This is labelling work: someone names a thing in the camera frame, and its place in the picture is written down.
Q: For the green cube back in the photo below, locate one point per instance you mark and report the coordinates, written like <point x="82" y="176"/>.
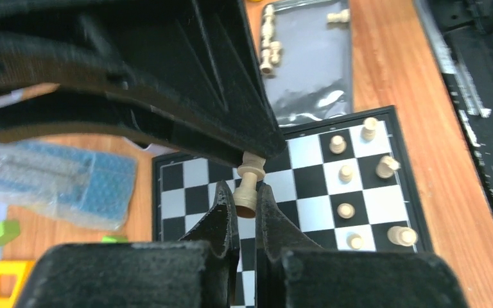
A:
<point x="9" y="230"/>

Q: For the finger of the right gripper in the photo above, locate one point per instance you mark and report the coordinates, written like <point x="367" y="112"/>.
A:
<point x="200" y="49"/>
<point x="162" y="116"/>

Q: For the light chess pawn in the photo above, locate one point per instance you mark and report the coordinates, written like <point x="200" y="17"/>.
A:
<point x="346" y="174"/>

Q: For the light chess piece eleventh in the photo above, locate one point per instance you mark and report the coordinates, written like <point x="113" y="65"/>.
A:
<point x="251" y="172"/>

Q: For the tin lid with light pieces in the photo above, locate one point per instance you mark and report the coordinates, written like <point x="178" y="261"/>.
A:
<point x="312" y="73"/>

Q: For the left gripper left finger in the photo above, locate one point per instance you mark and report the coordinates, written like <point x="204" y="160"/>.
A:
<point x="198" y="270"/>

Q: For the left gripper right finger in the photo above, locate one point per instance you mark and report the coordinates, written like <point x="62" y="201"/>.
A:
<point x="293" y="271"/>

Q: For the green cube middle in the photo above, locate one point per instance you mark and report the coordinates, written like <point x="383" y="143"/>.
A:
<point x="114" y="239"/>

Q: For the green cube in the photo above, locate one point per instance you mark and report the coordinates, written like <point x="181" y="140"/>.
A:
<point x="114" y="239"/>
<point x="9" y="230"/>

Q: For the bubble-wrapped blue metronome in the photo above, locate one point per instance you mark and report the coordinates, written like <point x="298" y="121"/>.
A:
<point x="90" y="189"/>

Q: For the light chess piece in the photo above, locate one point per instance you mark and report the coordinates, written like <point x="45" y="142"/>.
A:
<point x="355" y="241"/>
<point x="337" y="144"/>
<point x="369" y="129"/>
<point x="402" y="236"/>
<point x="346" y="210"/>
<point x="387" y="167"/>

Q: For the folding chess board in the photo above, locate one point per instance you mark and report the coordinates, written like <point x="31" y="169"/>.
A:
<point x="305" y="182"/>

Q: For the yellow triangle block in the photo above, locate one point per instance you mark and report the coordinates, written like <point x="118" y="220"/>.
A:
<point x="13" y="276"/>

